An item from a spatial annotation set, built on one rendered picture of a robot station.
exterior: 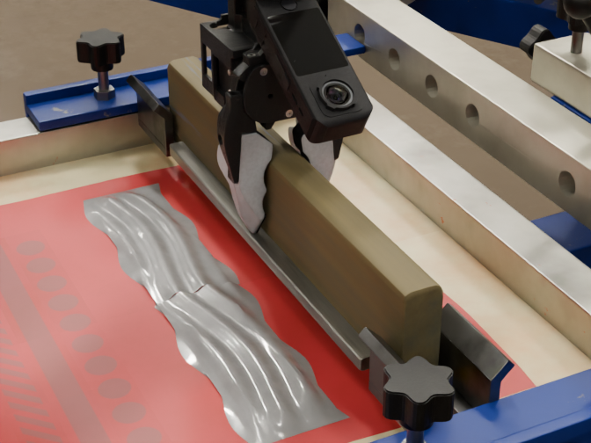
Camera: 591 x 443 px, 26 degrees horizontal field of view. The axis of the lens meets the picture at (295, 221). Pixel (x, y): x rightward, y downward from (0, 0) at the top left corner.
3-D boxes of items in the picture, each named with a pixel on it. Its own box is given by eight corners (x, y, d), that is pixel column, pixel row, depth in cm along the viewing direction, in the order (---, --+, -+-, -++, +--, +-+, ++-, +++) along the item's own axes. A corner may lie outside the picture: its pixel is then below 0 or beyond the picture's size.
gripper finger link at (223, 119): (264, 171, 97) (280, 65, 94) (273, 182, 96) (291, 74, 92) (207, 176, 95) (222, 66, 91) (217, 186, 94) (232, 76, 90)
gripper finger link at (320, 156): (312, 179, 105) (295, 81, 100) (346, 212, 101) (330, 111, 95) (278, 192, 104) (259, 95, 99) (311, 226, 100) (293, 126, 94)
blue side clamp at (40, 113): (46, 182, 117) (38, 113, 113) (30, 159, 121) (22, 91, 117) (336, 118, 128) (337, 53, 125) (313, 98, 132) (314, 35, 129)
